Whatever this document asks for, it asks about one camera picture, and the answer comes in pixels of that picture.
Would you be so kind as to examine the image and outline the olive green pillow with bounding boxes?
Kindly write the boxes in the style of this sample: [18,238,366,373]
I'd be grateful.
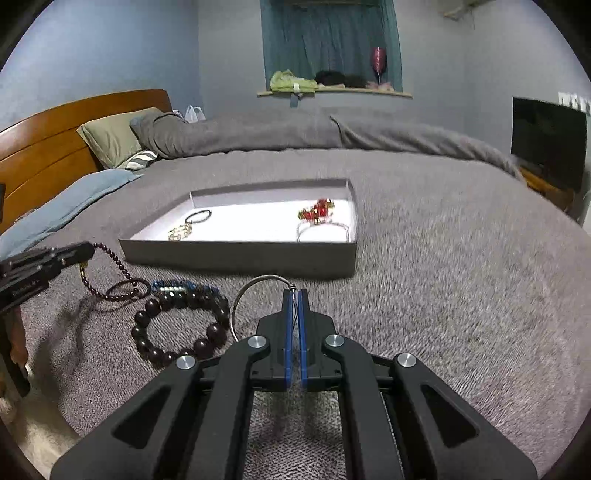
[76,107,161,169]

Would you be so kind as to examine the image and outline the red bead gold bracelet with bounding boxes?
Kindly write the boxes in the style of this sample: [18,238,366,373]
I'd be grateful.
[297,197,335,225]

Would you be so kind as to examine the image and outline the wall air conditioner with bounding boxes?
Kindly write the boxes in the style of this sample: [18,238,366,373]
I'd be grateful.
[438,0,491,21]

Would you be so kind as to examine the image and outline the white wall sockets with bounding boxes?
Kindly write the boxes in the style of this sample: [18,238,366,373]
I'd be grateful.
[558,92,591,116]

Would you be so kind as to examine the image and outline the light blue pillow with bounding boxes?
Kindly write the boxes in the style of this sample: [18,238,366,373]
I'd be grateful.
[1,170,140,260]

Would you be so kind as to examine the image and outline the green cloth on sill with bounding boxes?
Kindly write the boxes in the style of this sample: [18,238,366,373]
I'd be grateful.
[270,70,318,94]

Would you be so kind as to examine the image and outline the pink woven cord bracelet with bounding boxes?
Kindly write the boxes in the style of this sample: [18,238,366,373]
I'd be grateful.
[295,220,352,244]

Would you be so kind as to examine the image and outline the small dark garnet bead bracelet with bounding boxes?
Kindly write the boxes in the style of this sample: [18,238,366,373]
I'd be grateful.
[78,242,143,303]

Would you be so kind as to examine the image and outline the pink wine glass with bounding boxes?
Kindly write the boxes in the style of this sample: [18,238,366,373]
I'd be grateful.
[370,47,387,84]

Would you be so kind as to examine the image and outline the black clothes on sill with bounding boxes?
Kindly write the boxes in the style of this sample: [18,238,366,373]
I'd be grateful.
[315,70,367,88]

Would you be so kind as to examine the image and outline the person's left hand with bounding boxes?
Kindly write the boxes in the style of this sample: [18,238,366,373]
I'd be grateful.
[1,307,30,397]

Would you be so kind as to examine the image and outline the black television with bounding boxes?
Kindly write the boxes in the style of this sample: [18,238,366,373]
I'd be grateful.
[511,97,587,192]

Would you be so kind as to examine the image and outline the teal curtain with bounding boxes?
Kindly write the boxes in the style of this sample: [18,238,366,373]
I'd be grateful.
[259,1,403,91]

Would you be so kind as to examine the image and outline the grey bed blanket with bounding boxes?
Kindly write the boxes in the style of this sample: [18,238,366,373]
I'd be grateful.
[22,150,590,479]

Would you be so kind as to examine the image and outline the white plastic bag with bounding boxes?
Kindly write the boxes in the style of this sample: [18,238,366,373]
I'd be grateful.
[173,105,206,123]

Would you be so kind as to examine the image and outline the grey shallow cardboard tray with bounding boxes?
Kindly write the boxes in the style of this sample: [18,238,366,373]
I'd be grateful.
[119,178,358,279]

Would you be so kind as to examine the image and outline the wooden tv stand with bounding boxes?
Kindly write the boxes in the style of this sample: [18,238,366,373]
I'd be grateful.
[520,167,575,212]

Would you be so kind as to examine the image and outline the wooden headboard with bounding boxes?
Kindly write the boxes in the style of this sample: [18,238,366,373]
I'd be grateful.
[1,89,171,231]

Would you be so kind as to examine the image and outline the thin grey bangle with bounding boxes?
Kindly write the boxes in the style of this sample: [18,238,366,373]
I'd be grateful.
[184,209,212,225]

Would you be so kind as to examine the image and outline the blue beaded bracelet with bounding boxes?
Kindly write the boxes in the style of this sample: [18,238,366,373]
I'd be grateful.
[150,279,222,298]

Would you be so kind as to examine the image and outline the wooden window sill shelf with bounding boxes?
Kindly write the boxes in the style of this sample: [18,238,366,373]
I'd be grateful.
[256,86,414,99]

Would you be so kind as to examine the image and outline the grey duvet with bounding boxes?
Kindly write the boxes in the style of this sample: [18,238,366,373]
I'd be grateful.
[130,107,523,180]

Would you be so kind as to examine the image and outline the striped pillow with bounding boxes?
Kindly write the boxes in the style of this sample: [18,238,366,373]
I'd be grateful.
[118,150,158,171]

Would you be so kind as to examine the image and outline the large dark wooden bead bracelet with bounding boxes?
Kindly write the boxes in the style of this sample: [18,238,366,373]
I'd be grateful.
[130,290,232,369]

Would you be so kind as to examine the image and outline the black hair tie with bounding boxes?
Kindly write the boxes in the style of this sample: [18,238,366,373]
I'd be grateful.
[104,278,153,301]

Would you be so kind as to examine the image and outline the silver bangle rings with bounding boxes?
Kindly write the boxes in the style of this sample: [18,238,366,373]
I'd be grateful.
[228,274,297,343]

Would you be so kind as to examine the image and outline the gold chain bracelet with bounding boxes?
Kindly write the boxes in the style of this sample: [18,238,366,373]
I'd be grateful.
[166,221,195,242]

